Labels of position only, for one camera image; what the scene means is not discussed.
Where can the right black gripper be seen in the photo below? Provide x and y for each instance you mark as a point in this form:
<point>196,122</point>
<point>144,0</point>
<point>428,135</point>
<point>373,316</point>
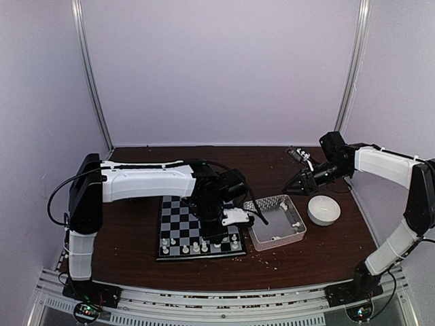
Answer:
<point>307,181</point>

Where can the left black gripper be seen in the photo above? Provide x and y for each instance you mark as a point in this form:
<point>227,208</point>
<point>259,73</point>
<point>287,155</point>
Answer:
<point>215,236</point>

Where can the eleventh white chess piece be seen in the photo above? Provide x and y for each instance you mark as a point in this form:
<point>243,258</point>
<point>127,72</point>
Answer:
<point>196,247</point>

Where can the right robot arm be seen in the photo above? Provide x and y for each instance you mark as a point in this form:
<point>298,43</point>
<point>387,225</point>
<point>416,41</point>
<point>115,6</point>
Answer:
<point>394,179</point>

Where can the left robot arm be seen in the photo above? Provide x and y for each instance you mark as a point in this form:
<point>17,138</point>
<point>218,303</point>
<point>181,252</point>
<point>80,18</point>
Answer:
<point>98,182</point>

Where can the black white chessboard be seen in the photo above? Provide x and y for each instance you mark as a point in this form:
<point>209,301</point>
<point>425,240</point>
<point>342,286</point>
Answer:
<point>176,221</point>

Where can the white ceramic bowl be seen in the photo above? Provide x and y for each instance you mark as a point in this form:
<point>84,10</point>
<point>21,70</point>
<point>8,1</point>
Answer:
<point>323,210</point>

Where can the pink plastic basket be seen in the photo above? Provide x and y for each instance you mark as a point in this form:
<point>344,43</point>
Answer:
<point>261,233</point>

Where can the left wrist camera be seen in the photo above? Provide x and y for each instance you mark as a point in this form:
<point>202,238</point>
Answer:
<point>237,216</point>

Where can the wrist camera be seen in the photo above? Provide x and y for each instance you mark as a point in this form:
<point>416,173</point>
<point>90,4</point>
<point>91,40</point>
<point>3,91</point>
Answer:
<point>300,156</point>
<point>237,216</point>

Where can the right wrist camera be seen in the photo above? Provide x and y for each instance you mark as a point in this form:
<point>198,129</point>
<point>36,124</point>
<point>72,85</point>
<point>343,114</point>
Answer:
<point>300,156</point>

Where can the front aluminium rail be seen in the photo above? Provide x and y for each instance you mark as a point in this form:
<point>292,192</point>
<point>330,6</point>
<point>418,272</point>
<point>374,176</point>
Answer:
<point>306,305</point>

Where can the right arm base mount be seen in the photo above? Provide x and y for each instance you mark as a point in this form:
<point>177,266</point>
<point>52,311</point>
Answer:
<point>358,293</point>

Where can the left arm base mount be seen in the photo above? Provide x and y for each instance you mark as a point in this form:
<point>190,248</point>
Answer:
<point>91,297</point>

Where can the right aluminium frame post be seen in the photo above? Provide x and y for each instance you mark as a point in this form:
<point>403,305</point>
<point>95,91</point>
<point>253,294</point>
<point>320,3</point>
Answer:
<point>355,64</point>

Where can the aluminium frame post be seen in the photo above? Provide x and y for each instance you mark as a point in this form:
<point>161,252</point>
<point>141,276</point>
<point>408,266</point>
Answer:
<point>355,64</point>
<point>78,18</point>

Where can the left aluminium frame post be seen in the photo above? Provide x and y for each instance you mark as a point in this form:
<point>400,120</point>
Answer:
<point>78,18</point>

